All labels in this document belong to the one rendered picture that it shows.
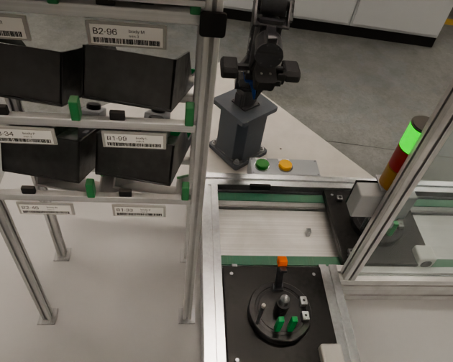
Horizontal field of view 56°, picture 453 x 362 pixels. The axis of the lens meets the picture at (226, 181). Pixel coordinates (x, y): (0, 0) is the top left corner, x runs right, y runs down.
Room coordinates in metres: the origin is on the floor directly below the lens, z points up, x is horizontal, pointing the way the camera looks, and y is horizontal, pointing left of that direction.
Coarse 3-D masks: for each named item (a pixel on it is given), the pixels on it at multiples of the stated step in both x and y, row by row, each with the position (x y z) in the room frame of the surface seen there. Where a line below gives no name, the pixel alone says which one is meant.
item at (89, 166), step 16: (64, 128) 0.67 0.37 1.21; (16, 144) 0.47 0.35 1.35; (32, 144) 0.48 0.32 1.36; (48, 144) 0.48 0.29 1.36; (64, 144) 0.48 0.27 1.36; (80, 144) 0.48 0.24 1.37; (16, 160) 0.46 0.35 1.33; (32, 160) 0.46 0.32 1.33; (48, 160) 0.47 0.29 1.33; (64, 160) 0.47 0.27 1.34; (80, 160) 0.47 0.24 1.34; (48, 176) 0.45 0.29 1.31; (64, 176) 0.46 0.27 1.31; (80, 176) 0.46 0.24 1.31
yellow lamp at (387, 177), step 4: (388, 164) 0.61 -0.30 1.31; (388, 168) 0.61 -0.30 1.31; (384, 172) 0.61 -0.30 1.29; (388, 172) 0.60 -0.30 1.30; (392, 172) 0.60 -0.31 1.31; (380, 176) 0.62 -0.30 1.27; (384, 176) 0.61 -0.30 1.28; (388, 176) 0.60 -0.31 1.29; (392, 176) 0.59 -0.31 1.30; (380, 180) 0.61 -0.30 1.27; (384, 180) 0.60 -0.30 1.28; (388, 180) 0.59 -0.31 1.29; (392, 180) 0.59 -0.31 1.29; (380, 184) 0.60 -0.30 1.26; (384, 184) 0.60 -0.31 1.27; (388, 184) 0.59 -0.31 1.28; (384, 188) 0.59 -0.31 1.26; (388, 188) 0.59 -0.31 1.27
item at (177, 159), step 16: (96, 144) 0.50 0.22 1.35; (176, 144) 0.52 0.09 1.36; (96, 160) 0.49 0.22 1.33; (112, 160) 0.49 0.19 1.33; (128, 160) 0.49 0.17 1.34; (144, 160) 0.49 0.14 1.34; (160, 160) 0.49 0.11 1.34; (176, 160) 0.53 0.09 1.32; (112, 176) 0.48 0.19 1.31; (128, 176) 0.48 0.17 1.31; (144, 176) 0.48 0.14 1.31; (160, 176) 0.48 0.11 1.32
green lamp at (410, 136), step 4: (408, 128) 0.61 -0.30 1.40; (412, 128) 0.60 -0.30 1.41; (408, 132) 0.61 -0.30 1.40; (412, 132) 0.60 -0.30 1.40; (416, 132) 0.59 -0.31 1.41; (404, 136) 0.61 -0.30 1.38; (408, 136) 0.60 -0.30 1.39; (412, 136) 0.60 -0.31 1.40; (416, 136) 0.59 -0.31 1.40; (404, 140) 0.61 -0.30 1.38; (408, 140) 0.60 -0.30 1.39; (412, 140) 0.59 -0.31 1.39; (416, 140) 0.59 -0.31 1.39; (400, 144) 0.61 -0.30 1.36; (404, 144) 0.60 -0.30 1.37; (408, 144) 0.60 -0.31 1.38; (412, 144) 0.59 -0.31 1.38; (404, 148) 0.60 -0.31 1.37; (408, 148) 0.59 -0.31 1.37; (408, 152) 0.59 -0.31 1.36
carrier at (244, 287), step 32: (224, 288) 0.49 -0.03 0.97; (256, 288) 0.50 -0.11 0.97; (288, 288) 0.50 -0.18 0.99; (320, 288) 0.53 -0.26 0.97; (224, 320) 0.42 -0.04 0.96; (256, 320) 0.41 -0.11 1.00; (288, 320) 0.42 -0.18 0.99; (320, 320) 0.44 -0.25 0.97; (256, 352) 0.35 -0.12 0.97; (288, 352) 0.36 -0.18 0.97; (320, 352) 0.37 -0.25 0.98
